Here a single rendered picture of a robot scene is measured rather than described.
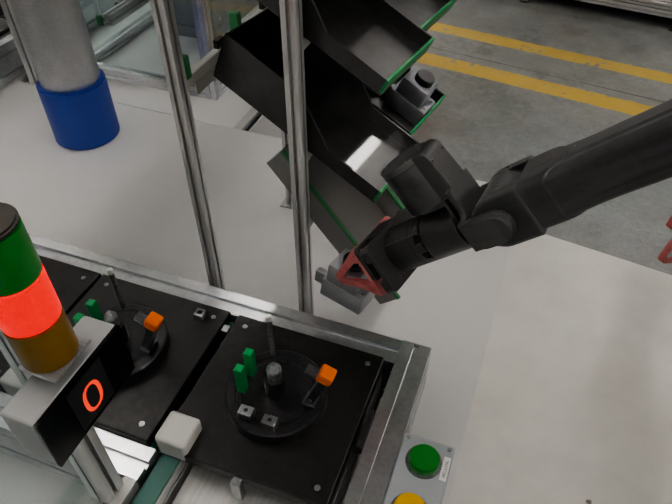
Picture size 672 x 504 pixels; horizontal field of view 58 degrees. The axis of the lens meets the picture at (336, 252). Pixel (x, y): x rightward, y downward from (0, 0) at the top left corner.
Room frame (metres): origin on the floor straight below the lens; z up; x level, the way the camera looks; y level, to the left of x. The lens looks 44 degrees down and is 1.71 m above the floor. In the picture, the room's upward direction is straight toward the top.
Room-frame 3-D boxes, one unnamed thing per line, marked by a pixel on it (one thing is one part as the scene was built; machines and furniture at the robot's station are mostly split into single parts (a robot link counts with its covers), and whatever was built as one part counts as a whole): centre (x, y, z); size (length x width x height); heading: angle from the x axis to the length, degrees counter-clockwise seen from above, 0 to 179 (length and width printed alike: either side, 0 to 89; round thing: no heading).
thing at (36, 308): (0.34, 0.26, 1.33); 0.05 x 0.05 x 0.05
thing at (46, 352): (0.34, 0.26, 1.28); 0.05 x 0.05 x 0.05
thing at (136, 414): (0.56, 0.32, 1.01); 0.24 x 0.24 x 0.13; 70
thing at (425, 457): (0.38, -0.11, 0.96); 0.04 x 0.04 x 0.02
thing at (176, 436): (0.42, 0.21, 0.97); 0.05 x 0.05 x 0.04; 70
